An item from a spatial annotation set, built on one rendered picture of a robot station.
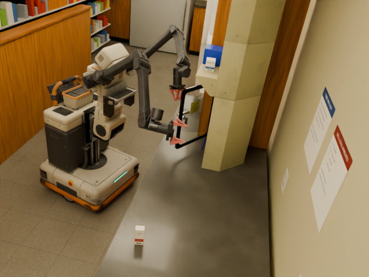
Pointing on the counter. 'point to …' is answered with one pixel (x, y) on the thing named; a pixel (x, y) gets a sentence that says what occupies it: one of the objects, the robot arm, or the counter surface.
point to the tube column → (254, 21)
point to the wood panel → (263, 116)
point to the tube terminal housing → (235, 103)
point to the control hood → (208, 78)
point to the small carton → (210, 64)
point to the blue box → (214, 52)
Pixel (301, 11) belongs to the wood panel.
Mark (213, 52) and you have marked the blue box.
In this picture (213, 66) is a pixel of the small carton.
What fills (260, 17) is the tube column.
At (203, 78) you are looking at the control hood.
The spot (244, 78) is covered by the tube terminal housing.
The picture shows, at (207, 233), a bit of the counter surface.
